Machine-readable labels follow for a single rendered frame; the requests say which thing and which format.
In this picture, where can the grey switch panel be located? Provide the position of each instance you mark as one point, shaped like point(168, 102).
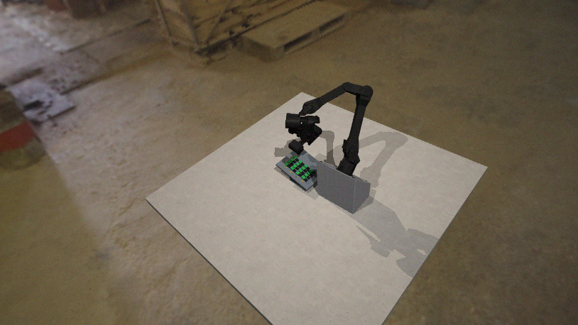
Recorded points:
point(302, 168)

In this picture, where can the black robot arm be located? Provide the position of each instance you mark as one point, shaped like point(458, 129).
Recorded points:
point(351, 145)

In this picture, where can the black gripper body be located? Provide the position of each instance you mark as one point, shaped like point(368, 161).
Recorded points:
point(296, 146)

